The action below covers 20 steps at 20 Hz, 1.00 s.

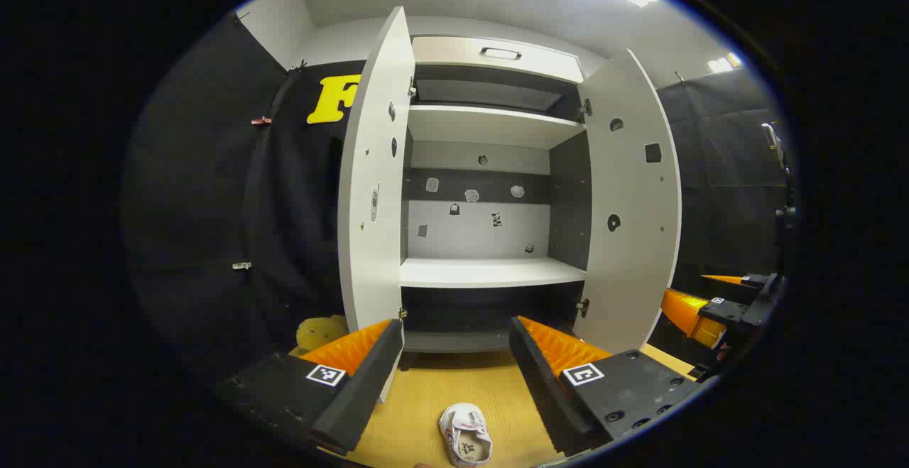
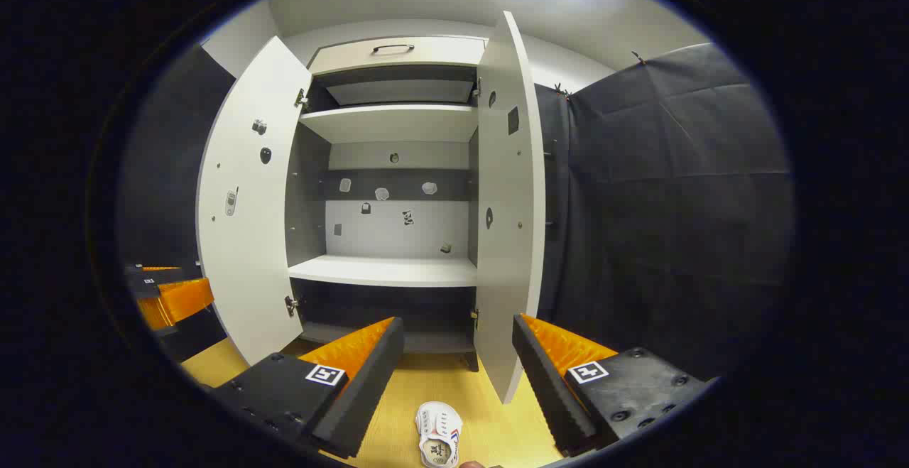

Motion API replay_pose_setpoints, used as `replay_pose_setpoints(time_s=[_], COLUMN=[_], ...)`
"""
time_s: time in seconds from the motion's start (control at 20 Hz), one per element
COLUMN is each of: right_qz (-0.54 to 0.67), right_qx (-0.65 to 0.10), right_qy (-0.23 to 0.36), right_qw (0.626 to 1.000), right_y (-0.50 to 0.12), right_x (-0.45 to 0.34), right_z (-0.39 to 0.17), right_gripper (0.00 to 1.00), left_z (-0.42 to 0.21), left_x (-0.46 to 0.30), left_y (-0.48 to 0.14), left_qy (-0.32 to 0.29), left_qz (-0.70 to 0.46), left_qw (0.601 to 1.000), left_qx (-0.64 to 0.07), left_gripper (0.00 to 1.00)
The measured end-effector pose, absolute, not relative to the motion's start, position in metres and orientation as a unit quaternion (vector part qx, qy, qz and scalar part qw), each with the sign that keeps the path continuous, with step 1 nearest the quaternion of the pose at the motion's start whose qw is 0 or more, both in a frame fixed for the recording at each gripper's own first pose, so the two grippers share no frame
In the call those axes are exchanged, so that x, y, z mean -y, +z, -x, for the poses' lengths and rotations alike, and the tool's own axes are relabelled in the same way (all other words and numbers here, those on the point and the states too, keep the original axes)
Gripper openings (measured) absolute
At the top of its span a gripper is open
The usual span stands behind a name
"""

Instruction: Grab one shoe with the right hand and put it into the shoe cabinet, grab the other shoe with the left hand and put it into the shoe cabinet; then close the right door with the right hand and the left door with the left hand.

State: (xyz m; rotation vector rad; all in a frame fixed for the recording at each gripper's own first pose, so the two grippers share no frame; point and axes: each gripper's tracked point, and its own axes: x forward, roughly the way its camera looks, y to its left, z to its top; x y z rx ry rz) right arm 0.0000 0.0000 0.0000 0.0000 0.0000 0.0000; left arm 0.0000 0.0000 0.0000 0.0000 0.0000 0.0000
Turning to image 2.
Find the white cabinet drawer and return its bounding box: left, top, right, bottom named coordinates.
left=308, top=36, right=488, bottom=77

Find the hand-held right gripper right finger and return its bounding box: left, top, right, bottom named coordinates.
left=511, top=313, right=713, bottom=458

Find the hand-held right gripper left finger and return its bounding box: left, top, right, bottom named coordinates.
left=212, top=316, right=405, bottom=459

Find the white canvas shoe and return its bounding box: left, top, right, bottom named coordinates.
left=415, top=401, right=464, bottom=468

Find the white grey shoe cabinet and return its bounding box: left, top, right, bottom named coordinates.
left=284, top=35, right=492, bottom=373

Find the white shoe cabinet door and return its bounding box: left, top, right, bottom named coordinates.
left=197, top=35, right=313, bottom=366
left=472, top=11, right=546, bottom=405

